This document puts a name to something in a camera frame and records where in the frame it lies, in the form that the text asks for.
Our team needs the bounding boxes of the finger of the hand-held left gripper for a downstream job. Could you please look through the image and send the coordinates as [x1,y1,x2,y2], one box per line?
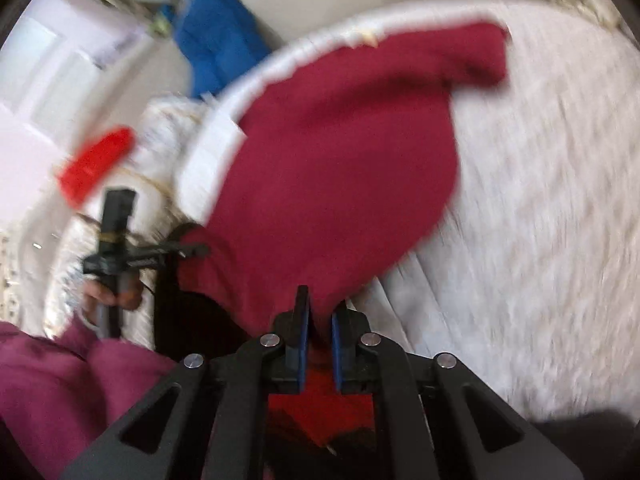
[135,241,210,263]

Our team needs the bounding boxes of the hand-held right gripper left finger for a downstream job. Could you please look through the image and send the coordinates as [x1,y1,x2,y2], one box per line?
[60,285,313,480]

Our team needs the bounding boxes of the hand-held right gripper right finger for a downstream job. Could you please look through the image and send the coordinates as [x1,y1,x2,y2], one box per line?
[330,300,586,480]

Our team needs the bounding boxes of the dark red sweater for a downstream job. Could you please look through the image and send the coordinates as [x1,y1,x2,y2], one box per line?
[177,20,511,351]

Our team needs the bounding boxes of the person's left hand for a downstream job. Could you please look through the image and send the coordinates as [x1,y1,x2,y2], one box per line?
[80,272,146,331]

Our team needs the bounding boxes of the bright red cloth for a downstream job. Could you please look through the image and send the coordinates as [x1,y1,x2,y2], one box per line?
[267,360,376,448]

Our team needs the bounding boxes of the red plastic object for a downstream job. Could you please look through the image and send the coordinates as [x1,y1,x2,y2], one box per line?
[55,127,135,206]

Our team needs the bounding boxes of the floral embroidered pillow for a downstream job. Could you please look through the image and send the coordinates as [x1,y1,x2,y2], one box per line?
[42,97,216,341]

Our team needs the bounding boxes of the blue quilted cushion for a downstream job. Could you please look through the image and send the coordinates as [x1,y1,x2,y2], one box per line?
[172,0,273,101]

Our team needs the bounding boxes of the white quilted bedspread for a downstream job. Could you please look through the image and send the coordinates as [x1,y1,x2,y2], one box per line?
[175,0,640,421]

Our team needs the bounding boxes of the beige tufted headboard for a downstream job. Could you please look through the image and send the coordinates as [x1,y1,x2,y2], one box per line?
[65,0,591,126]

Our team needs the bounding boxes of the floral patterned quilt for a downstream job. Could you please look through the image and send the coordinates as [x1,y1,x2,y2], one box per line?
[550,0,626,31]

